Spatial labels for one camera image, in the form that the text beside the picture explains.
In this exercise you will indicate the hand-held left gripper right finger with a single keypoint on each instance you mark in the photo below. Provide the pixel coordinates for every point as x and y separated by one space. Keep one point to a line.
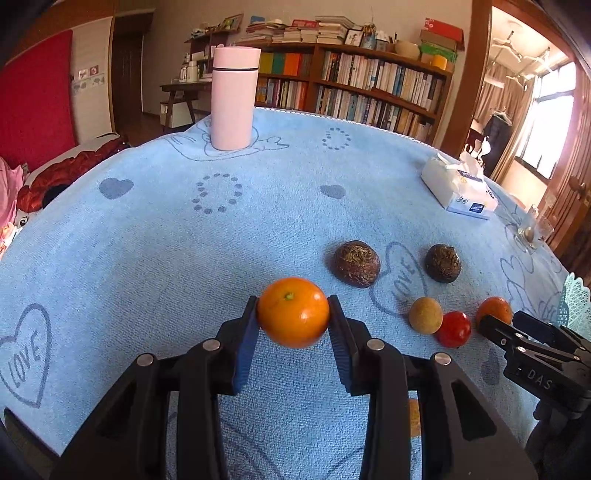
339 350

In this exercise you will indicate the white ceiling drying rack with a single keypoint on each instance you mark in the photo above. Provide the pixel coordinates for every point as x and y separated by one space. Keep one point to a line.
517 55

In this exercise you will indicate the yellow box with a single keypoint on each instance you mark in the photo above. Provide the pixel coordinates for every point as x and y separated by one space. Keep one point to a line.
436 63

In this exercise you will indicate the wooden desk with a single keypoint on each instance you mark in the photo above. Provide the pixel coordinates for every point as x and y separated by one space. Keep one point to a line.
182 87

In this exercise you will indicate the clear drinking glass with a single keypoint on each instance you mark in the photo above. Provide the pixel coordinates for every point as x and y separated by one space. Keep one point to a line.
531 230

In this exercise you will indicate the light green plastic basket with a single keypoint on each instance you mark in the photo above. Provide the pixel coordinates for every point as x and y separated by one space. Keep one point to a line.
575 300

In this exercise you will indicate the white bin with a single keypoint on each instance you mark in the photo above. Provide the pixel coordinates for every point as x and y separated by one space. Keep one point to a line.
175 115

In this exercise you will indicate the stack of books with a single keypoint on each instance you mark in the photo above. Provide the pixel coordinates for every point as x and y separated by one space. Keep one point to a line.
295 30

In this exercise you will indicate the pink cloth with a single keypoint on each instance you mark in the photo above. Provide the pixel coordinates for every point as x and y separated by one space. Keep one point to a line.
9 189

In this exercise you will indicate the small brown round fruit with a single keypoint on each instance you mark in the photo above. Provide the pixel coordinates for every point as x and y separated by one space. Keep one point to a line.
425 314

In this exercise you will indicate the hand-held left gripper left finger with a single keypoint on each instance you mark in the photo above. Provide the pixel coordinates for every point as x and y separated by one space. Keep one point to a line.
244 350

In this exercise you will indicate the red blanket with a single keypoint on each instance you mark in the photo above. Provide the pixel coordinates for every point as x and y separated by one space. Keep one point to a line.
78 166

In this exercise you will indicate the white tissue pack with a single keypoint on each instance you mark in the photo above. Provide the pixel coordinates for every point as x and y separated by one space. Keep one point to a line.
461 189

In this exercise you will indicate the black framed picture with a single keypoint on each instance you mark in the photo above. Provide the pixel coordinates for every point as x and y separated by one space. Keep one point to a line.
353 37

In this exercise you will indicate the dark hanging garment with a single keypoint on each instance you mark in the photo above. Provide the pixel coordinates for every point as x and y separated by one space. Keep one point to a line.
496 138

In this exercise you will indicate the dark brown water chestnut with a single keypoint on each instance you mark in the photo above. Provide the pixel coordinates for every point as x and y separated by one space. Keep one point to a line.
356 263
443 263

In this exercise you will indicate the small wooden shelf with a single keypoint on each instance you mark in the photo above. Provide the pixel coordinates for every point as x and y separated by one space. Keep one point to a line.
203 50

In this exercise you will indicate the red cardboard box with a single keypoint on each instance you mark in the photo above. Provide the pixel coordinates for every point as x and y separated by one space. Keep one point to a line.
443 28

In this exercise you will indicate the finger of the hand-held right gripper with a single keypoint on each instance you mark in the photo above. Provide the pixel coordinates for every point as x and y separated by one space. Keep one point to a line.
498 334
540 328

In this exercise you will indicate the blue printed towel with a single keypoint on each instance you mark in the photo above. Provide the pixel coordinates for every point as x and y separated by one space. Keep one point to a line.
138 258

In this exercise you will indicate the green box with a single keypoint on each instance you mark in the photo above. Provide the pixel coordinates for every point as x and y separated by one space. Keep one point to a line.
437 50

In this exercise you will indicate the red headboard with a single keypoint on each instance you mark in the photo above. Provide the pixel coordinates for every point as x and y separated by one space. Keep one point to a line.
37 101

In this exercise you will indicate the wooden bookshelf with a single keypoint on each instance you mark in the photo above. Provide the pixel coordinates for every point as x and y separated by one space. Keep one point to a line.
369 83

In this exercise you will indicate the dark brown door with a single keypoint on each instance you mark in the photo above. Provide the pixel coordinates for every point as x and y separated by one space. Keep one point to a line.
127 64

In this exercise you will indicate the pink thermos bottle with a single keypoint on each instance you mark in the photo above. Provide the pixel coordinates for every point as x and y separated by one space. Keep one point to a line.
231 101

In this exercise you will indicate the orange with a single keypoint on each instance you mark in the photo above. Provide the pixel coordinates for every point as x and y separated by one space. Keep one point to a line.
293 311
496 308
414 417

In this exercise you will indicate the red cherry tomato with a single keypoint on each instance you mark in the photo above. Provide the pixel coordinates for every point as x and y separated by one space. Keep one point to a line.
455 328

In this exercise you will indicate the wooden door with knob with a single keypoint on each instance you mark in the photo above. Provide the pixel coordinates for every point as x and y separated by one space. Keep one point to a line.
572 194

